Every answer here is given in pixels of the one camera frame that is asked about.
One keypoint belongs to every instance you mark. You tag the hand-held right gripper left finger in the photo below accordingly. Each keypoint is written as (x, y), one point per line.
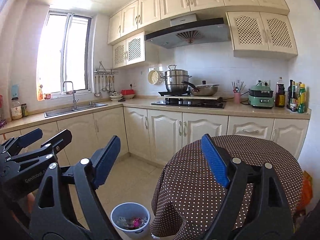
(107, 160)

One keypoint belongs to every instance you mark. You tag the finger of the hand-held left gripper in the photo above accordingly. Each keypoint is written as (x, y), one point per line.
(30, 136)
(61, 138)

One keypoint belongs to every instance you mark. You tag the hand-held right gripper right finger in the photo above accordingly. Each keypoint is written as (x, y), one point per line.
(215, 160)

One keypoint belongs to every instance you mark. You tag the blue and white bin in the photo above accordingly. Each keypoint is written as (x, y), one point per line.
(130, 233)

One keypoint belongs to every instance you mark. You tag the small green jar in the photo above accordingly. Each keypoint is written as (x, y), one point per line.
(24, 110)

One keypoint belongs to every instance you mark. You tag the glass jar with white label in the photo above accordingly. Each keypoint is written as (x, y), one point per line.
(16, 110)

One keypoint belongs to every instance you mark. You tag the steel sink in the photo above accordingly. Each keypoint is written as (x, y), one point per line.
(75, 108)

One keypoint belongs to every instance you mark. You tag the brown polka dot tablecloth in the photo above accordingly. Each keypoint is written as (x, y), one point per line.
(190, 195)

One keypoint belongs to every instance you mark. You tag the steel faucet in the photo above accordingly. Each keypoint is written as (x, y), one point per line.
(74, 97)

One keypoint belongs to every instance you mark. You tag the small orange bottle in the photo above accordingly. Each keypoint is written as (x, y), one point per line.
(40, 93)

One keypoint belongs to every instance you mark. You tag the blue card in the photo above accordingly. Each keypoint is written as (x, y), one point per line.
(15, 90)

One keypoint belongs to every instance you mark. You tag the cream lower cabinets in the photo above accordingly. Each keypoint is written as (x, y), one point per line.
(165, 135)

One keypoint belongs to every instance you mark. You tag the beige countertop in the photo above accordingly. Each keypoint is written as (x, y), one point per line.
(240, 110)

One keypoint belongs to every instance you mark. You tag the black gas stove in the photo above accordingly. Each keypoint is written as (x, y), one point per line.
(187, 104)

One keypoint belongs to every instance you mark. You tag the stack of white bowls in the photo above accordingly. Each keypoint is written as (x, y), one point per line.
(116, 97)

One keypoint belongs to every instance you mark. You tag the wooden board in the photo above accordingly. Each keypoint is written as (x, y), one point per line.
(200, 97)

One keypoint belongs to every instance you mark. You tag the hanging kitchen utensils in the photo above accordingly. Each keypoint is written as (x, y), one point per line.
(102, 85)

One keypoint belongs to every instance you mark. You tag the steel wok with lid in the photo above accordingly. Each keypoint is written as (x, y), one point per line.
(205, 90)

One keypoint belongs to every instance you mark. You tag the red box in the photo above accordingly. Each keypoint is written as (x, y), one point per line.
(128, 92)

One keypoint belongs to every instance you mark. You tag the bundle of chopsticks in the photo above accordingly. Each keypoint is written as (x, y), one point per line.
(237, 87)

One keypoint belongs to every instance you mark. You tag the green electric cooker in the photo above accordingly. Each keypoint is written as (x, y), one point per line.
(261, 97)

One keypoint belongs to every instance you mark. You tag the black induction cooker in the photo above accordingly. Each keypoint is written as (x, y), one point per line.
(170, 93)

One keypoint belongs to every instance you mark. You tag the kitchen window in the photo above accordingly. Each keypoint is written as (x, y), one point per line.
(65, 52)

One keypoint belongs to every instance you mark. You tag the steel steamer pot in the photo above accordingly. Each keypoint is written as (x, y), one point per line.
(175, 82)

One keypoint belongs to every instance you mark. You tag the large brown sauce bottle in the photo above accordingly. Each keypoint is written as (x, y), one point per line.
(280, 96)

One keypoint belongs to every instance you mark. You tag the yellow plastic colander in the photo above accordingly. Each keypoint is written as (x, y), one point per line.
(153, 77)

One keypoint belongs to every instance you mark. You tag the orange plastic bag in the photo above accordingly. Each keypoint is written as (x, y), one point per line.
(306, 192)

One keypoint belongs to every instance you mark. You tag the dark glass sauce bottle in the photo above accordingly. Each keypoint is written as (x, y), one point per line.
(292, 97)

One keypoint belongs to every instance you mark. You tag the slim clear bottle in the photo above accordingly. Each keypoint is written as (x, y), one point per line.
(298, 87)

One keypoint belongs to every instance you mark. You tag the narrow cream lattice door cabinet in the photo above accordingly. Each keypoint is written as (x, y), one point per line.
(130, 50)

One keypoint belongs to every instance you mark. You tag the grey range hood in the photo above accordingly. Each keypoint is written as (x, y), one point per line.
(190, 36)

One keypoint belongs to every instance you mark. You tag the wide cream lattice door cabinet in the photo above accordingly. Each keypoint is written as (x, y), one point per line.
(262, 33)

